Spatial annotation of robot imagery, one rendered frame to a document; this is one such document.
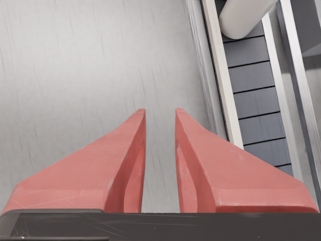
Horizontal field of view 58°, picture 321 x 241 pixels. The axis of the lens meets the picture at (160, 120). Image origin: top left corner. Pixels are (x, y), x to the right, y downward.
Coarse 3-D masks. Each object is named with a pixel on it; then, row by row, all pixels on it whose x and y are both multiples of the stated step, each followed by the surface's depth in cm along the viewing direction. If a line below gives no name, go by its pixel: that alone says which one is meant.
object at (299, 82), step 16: (288, 0) 35; (288, 16) 35; (288, 32) 34; (288, 48) 35; (288, 64) 36; (304, 80) 34; (304, 96) 34; (304, 112) 34; (304, 128) 34; (320, 144) 34; (320, 160) 34; (320, 176) 34; (320, 192) 34; (320, 208) 34
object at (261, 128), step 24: (216, 0) 43; (240, 48) 43; (264, 48) 43; (240, 72) 42; (264, 72) 43; (240, 96) 42; (264, 96) 42; (240, 120) 42; (264, 120) 42; (264, 144) 42; (288, 168) 42
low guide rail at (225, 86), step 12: (204, 0) 40; (204, 12) 41; (216, 12) 39; (216, 24) 39; (216, 36) 39; (216, 48) 39; (216, 60) 39; (216, 72) 41; (228, 72) 39; (228, 84) 39; (228, 96) 39; (228, 108) 39; (228, 120) 39; (228, 132) 40; (240, 132) 38; (240, 144) 38
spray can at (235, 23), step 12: (228, 0) 36; (240, 0) 33; (252, 0) 31; (264, 0) 30; (276, 0) 31; (228, 12) 37; (240, 12) 35; (252, 12) 33; (264, 12) 34; (228, 24) 39; (240, 24) 37; (252, 24) 37; (228, 36) 42; (240, 36) 41
